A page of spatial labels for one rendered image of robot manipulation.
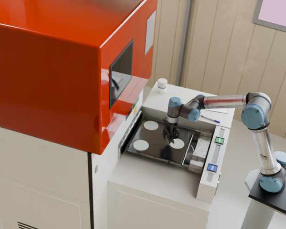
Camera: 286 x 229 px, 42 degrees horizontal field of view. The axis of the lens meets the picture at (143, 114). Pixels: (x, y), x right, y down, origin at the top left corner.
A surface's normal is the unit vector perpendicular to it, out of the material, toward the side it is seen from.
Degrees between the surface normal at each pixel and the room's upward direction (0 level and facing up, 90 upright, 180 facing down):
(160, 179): 0
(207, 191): 90
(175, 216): 90
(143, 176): 0
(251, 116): 83
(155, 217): 90
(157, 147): 0
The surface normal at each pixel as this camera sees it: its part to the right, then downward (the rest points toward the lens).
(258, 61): -0.52, 0.50
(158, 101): 0.06, -0.79
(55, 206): -0.32, 0.56
